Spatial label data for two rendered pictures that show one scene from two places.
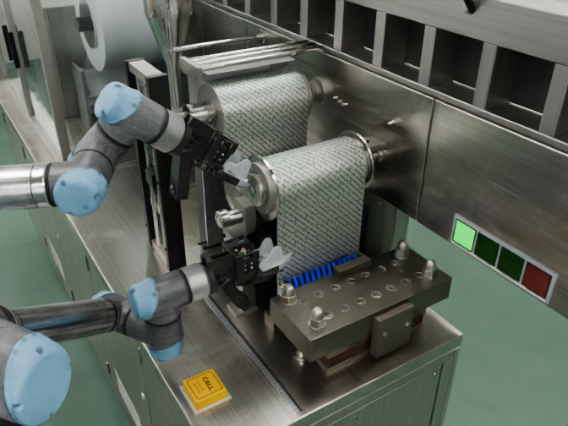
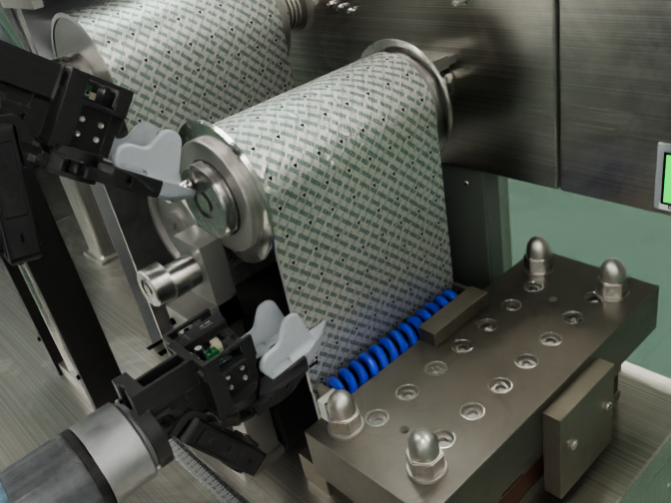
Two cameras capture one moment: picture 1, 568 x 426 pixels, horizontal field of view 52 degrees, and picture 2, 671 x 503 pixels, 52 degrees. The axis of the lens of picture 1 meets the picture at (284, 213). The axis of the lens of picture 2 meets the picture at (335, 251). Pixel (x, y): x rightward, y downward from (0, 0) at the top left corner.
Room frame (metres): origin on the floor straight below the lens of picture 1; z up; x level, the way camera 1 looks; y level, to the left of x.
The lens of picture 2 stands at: (0.50, 0.00, 1.51)
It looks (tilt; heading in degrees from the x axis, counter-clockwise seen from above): 30 degrees down; 356
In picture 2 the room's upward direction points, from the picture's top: 12 degrees counter-clockwise
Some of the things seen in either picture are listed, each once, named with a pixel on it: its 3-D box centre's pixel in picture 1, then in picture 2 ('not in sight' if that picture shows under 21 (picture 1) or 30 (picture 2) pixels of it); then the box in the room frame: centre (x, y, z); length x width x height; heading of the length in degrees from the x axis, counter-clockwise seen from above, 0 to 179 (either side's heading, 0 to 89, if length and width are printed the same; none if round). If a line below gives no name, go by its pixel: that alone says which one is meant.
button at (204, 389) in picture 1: (204, 389); not in sight; (0.85, 0.16, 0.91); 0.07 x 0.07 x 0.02; 32
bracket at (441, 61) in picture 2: (368, 144); (422, 62); (1.27, -0.20, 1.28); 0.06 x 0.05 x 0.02; 122
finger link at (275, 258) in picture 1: (276, 256); (295, 337); (1.04, 0.02, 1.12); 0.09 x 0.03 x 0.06; 121
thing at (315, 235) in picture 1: (320, 235); (375, 267); (1.12, -0.09, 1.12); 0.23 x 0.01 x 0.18; 122
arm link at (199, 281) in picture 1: (194, 281); (115, 447); (0.96, 0.18, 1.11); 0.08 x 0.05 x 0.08; 32
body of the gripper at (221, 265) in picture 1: (229, 266); (193, 388); (1.00, 0.11, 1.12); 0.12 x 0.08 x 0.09; 122
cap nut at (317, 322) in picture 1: (317, 315); (423, 450); (0.92, -0.07, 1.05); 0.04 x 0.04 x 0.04
